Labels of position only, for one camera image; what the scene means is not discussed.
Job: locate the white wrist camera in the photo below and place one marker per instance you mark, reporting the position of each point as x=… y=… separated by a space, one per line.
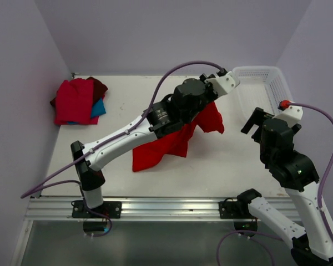
x=290 y=114
x=223 y=84

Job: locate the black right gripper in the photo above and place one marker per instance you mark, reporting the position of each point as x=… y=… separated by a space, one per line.
x=256 y=117

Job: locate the black right base bracket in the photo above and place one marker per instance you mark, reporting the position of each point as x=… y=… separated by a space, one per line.
x=228 y=208

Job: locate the dark maroon folded t shirt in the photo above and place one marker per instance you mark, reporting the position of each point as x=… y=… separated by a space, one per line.
x=100 y=87

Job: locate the aluminium mounting rail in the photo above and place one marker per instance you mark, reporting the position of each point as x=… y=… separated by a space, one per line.
x=153 y=209

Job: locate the black base bracket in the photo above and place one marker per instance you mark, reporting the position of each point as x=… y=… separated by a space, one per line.
x=111 y=209
x=228 y=208

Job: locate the blue folded t shirt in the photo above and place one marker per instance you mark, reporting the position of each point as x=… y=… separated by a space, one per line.
x=98 y=110

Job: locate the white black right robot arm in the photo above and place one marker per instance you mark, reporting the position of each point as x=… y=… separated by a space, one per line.
x=312 y=242

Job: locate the bright red t shirt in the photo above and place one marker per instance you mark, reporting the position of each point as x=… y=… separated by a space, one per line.
x=149 y=155

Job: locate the black left base bracket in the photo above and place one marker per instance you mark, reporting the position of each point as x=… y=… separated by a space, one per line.
x=111 y=209

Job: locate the white plastic mesh basket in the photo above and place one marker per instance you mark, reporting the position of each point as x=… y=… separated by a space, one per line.
x=260 y=86

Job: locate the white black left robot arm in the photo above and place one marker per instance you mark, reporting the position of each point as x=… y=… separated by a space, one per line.
x=173 y=113

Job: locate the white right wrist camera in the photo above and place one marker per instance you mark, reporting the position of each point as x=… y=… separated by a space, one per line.
x=290 y=114

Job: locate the crimson folded t shirt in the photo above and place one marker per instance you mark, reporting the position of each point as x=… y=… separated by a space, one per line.
x=62 y=115

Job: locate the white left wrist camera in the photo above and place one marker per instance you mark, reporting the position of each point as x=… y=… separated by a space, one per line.
x=223 y=84

